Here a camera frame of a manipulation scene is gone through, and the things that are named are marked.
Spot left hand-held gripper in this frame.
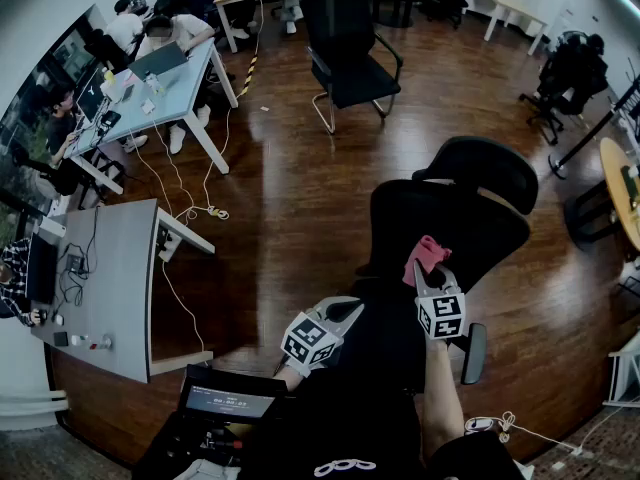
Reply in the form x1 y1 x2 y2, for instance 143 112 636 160
281 296 366 370

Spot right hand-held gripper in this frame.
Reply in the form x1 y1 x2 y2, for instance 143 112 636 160
413 259 467 342

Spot pink cloth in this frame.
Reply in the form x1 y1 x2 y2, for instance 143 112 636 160
402 235 453 288

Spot person's left forearm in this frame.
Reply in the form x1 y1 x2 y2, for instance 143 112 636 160
273 362 311 394

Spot person's right forearm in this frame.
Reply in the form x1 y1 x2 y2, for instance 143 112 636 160
421 337 469 464

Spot black chair seat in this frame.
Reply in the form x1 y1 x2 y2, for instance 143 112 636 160
344 275 429 394

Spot black chair armrest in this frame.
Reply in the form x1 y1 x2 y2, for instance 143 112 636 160
459 322 489 386

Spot person's black shirt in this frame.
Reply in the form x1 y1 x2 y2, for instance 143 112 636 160
239 347 526 480

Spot black mesh chair headrest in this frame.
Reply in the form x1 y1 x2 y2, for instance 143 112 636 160
412 136 540 217

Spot black display screen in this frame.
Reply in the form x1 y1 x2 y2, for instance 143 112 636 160
177 365 289 429

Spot round wooden table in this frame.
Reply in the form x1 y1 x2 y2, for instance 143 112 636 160
564 136 640 254

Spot black visitor chair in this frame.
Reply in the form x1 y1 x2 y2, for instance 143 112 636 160
299 0 404 135

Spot grey curved desk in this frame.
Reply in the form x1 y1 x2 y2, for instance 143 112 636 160
29 197 217 384

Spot black office chair with jacket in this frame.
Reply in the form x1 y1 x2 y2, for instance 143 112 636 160
518 30 610 147

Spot light blue desk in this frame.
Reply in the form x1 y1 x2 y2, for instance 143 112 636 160
64 37 240 195

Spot small wooden desk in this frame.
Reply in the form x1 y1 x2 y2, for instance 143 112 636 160
469 0 550 57

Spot black monitor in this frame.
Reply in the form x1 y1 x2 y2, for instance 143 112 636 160
25 232 60 306
74 67 109 124

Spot grey laptop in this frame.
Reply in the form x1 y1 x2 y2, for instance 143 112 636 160
128 42 190 79

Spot coiled white cable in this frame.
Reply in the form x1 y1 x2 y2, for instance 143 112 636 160
492 410 584 457

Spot long white power cable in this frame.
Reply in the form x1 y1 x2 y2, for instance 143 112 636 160
160 260 207 354

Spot black stanchion post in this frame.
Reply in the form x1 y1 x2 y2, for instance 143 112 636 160
548 92 640 179

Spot white shelf frame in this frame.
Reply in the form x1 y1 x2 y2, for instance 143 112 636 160
607 332 640 409

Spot yellow-black striped cable cover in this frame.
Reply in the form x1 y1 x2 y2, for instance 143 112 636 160
235 52 259 99

